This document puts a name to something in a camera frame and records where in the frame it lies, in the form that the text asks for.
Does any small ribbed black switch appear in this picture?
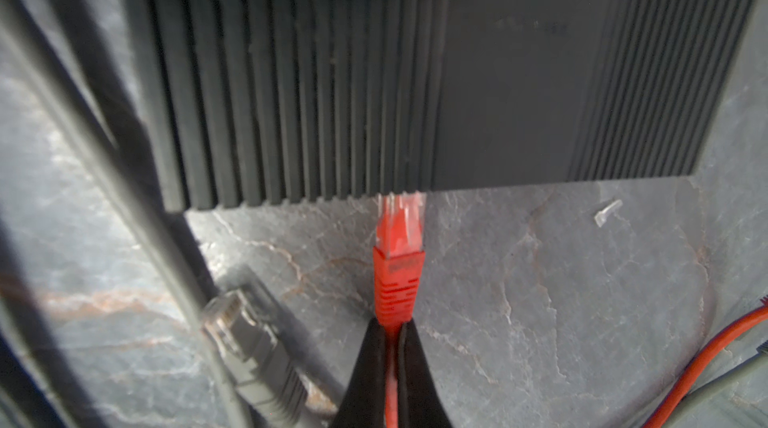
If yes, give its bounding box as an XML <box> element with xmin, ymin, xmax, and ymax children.
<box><xmin>125</xmin><ymin>0</ymin><xmax>755</xmax><ymax>212</ymax></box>

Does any grey ethernet cable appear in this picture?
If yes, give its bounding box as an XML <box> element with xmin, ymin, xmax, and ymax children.
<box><xmin>659</xmin><ymin>340</ymin><xmax>768</xmax><ymax>428</ymax></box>
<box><xmin>0</xmin><ymin>0</ymin><xmax>256</xmax><ymax>428</ymax></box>
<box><xmin>200</xmin><ymin>286</ymin><xmax>325</xmax><ymax>428</ymax></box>

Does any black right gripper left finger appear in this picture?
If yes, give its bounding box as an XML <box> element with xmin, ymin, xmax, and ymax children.
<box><xmin>330</xmin><ymin>318</ymin><xmax>387</xmax><ymax>428</ymax></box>

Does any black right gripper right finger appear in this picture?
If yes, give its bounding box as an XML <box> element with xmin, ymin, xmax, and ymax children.
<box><xmin>397</xmin><ymin>320</ymin><xmax>453</xmax><ymax>428</ymax></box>

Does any red ethernet cable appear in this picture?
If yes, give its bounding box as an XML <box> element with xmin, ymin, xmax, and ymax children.
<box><xmin>371</xmin><ymin>190</ymin><xmax>768</xmax><ymax>428</ymax></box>

